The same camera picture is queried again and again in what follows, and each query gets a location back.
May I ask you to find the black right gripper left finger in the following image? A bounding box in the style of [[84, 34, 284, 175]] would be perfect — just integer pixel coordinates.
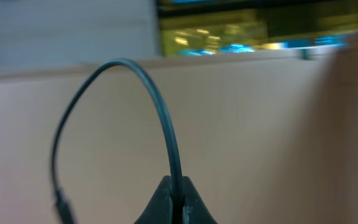
[[134, 175, 172, 224]]

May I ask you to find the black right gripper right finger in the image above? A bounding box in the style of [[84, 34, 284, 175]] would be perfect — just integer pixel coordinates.
[[182, 176, 217, 224]]

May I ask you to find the black thin usb cable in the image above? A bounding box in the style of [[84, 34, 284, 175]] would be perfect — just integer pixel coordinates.
[[50, 58, 185, 224]]

